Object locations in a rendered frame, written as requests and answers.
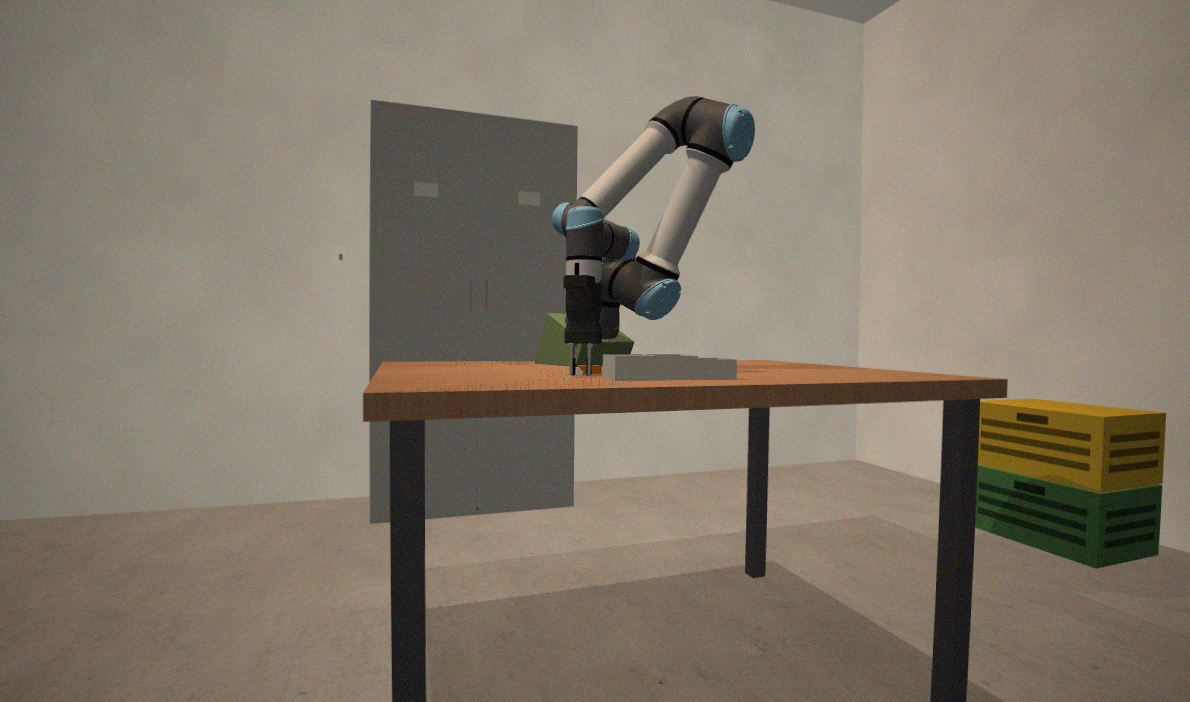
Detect beige three-compartment bin rack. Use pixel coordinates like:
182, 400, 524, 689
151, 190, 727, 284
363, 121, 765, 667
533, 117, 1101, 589
602, 355, 737, 381

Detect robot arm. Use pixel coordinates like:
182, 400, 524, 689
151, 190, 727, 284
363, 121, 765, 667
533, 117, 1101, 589
552, 96, 754, 339

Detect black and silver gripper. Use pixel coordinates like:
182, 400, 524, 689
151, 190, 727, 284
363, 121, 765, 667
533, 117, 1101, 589
564, 261, 602, 376

